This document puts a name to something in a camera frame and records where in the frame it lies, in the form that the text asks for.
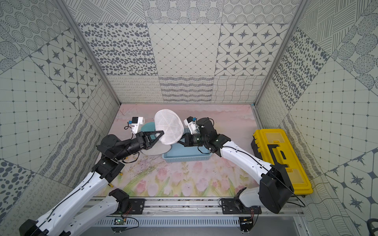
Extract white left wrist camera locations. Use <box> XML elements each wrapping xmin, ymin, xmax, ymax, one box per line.
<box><xmin>128</xmin><ymin>117</ymin><xmax>144</xmax><ymax>134</ymax></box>

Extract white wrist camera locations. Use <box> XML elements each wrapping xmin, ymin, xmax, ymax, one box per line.
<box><xmin>128</xmin><ymin>117</ymin><xmax>144</xmax><ymax>134</ymax></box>
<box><xmin>183</xmin><ymin>117</ymin><xmax>199</xmax><ymax>135</ymax></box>

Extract white mesh laundry bag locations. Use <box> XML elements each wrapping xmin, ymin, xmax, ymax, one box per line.
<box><xmin>141</xmin><ymin>109</ymin><xmax>184</xmax><ymax>155</ymax></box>

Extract yellow black toolbox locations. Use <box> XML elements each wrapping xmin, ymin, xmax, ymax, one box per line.
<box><xmin>251</xmin><ymin>129</ymin><xmax>313</xmax><ymax>195</ymax></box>

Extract light blue perforated plastic basket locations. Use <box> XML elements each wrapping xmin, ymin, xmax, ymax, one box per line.
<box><xmin>162</xmin><ymin>143</ymin><xmax>212</xmax><ymax>163</ymax></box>

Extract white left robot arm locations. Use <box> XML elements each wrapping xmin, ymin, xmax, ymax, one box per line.
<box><xmin>19</xmin><ymin>131</ymin><xmax>164</xmax><ymax>236</ymax></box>

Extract turquoise mesh laundry bag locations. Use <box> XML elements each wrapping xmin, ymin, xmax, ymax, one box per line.
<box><xmin>141</xmin><ymin>122</ymin><xmax>156</xmax><ymax>132</ymax></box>

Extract aluminium mounting rail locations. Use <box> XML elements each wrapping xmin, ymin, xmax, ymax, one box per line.
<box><xmin>95</xmin><ymin>197</ymin><xmax>305</xmax><ymax>228</ymax></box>

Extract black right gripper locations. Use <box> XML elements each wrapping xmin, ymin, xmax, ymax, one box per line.
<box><xmin>177</xmin><ymin>132</ymin><xmax>208</xmax><ymax>147</ymax></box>

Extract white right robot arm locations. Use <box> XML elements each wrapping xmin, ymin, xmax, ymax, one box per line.
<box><xmin>178</xmin><ymin>117</ymin><xmax>294</xmax><ymax>214</ymax></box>

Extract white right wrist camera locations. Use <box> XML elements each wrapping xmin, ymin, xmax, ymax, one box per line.
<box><xmin>183</xmin><ymin>117</ymin><xmax>199</xmax><ymax>135</ymax></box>

